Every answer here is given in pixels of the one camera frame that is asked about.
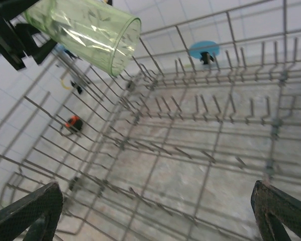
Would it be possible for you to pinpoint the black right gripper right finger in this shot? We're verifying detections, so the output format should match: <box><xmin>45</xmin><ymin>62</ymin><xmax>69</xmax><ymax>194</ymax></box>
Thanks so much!
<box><xmin>250</xmin><ymin>180</ymin><xmax>301</xmax><ymax>241</ymax></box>

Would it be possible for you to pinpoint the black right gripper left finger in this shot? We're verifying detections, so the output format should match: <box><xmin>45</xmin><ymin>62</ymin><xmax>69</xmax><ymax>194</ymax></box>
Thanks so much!
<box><xmin>0</xmin><ymin>182</ymin><xmax>64</xmax><ymax>241</ymax></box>

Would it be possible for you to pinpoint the translucent green plastic cup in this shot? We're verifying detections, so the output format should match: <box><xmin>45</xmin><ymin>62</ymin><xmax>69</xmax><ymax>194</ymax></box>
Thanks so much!
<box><xmin>24</xmin><ymin>0</ymin><xmax>142</xmax><ymax>77</ymax></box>

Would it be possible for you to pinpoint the blue circle animal sticker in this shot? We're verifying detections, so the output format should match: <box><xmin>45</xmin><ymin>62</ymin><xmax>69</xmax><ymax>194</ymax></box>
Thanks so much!
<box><xmin>189</xmin><ymin>41</ymin><xmax>221</xmax><ymax>65</ymax></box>
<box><xmin>56</xmin><ymin>44</ymin><xmax>78</xmax><ymax>60</ymax></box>

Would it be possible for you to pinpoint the orange and black tape measure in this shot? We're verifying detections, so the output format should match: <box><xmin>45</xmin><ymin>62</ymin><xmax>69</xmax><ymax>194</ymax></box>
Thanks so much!
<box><xmin>60</xmin><ymin>115</ymin><xmax>84</xmax><ymax>136</ymax></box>

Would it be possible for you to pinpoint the small yellow ring sticker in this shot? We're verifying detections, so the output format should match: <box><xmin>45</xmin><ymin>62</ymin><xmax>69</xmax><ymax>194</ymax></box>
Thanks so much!
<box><xmin>60</xmin><ymin>74</ymin><xmax>83</xmax><ymax>95</ymax></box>

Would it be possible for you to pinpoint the grey wire dish rack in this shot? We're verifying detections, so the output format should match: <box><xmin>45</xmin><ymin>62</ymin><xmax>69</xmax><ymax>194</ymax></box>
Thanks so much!
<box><xmin>0</xmin><ymin>0</ymin><xmax>301</xmax><ymax>241</ymax></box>

